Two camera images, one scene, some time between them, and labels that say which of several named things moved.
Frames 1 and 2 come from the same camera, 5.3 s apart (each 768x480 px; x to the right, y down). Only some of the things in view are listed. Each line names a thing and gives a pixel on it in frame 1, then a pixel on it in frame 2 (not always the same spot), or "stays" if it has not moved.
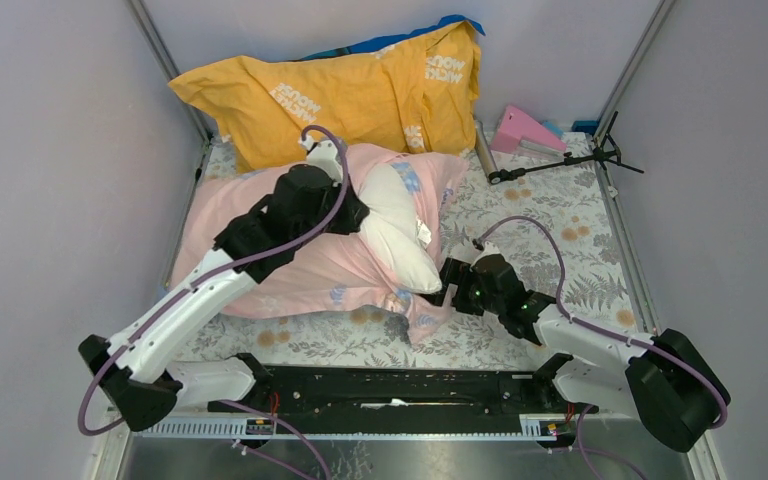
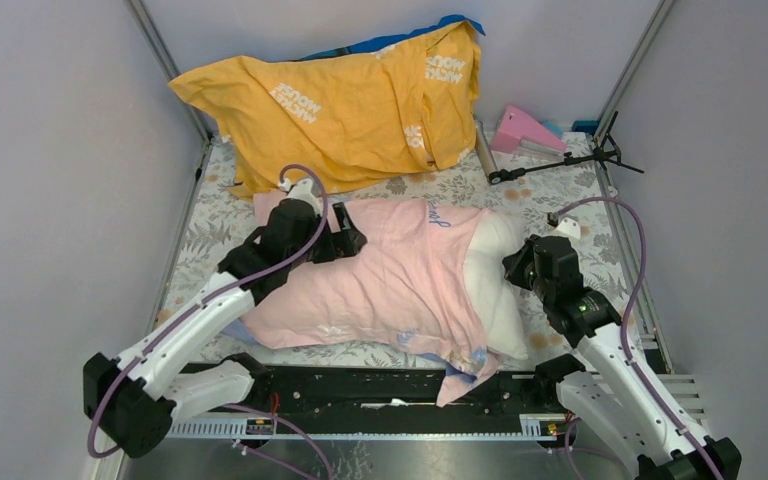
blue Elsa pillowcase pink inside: (339, 274) -> (406, 297)
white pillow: (393, 225) -> (499, 301)
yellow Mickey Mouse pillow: (416, 92) stays
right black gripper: (458, 273) -> (515, 262)
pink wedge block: (515, 124) stays
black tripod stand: (605, 150) stays
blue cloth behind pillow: (378, 42) stays
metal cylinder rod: (483, 150) stays
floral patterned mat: (531, 227) stays
